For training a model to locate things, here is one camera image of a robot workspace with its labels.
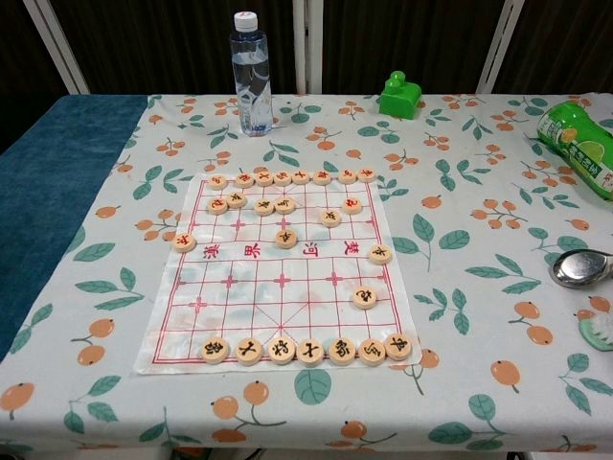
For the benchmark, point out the wooden chess piece black character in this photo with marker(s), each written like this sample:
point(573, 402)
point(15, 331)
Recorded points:
point(342, 351)
point(286, 238)
point(215, 350)
point(285, 205)
point(365, 297)
point(264, 207)
point(236, 199)
point(310, 352)
point(380, 254)
point(398, 347)
point(372, 352)
point(249, 351)
point(331, 218)
point(281, 351)

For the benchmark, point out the white red-lined chess board sheet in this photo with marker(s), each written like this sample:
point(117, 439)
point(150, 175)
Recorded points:
point(239, 306)

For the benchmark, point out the clear plastic water bottle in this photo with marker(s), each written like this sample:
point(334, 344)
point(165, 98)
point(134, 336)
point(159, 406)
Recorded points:
point(251, 91)

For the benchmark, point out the green plastic toy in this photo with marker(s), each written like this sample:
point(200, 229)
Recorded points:
point(400, 98)

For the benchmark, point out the floral fruit print tablecloth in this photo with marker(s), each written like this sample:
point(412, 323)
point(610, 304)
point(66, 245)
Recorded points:
point(479, 335)

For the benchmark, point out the blue cloth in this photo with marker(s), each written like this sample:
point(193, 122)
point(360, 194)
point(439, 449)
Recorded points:
point(48, 167)

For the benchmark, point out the metal spoon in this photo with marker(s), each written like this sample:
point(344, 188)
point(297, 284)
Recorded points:
point(577, 268)

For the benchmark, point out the green chip can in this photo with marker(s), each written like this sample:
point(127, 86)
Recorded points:
point(574, 144)

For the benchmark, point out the green white brush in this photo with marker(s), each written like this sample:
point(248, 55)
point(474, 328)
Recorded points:
point(596, 333)

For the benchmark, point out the white frame post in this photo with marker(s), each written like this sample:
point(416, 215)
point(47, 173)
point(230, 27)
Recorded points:
point(498, 48)
point(309, 48)
point(57, 48)

